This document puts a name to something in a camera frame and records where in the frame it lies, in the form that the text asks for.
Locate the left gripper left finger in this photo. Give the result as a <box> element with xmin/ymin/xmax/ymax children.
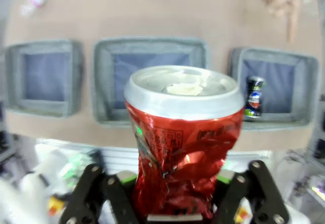
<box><xmin>58</xmin><ymin>163</ymin><xmax>141</xmax><ymax>224</ymax></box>

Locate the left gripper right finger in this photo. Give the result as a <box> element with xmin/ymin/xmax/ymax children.
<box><xmin>211</xmin><ymin>159</ymin><xmax>290</xmax><ymax>224</ymax></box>

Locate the crushed red soda can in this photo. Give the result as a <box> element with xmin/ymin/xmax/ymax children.
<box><xmin>123</xmin><ymin>65</ymin><xmax>246</xmax><ymax>221</ymax></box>

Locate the crushed black soda can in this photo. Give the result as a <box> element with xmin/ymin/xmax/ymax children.
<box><xmin>244</xmin><ymin>76</ymin><xmax>266</xmax><ymax>119</ymax></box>

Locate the person's left hand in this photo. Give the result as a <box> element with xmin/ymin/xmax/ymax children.
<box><xmin>261</xmin><ymin>0</ymin><xmax>305</xmax><ymax>44</ymax></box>

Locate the yellow red emergency stop button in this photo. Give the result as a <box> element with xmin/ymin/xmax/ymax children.
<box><xmin>235</xmin><ymin>205</ymin><xmax>251</xmax><ymax>222</ymax></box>
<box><xmin>48</xmin><ymin>197</ymin><xmax>64</xmax><ymax>216</ymax></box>

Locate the grey slatted aluminium panel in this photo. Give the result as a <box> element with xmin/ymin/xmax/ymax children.
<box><xmin>35</xmin><ymin>137</ymin><xmax>274</xmax><ymax>176</ymax></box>

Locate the grey woven fabric basket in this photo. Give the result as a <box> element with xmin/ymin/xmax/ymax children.
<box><xmin>5</xmin><ymin>40</ymin><xmax>83</xmax><ymax>118</ymax></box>
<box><xmin>93</xmin><ymin>37</ymin><xmax>209</xmax><ymax>128</ymax></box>
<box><xmin>230</xmin><ymin>47</ymin><xmax>319</xmax><ymax>131</ymax></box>

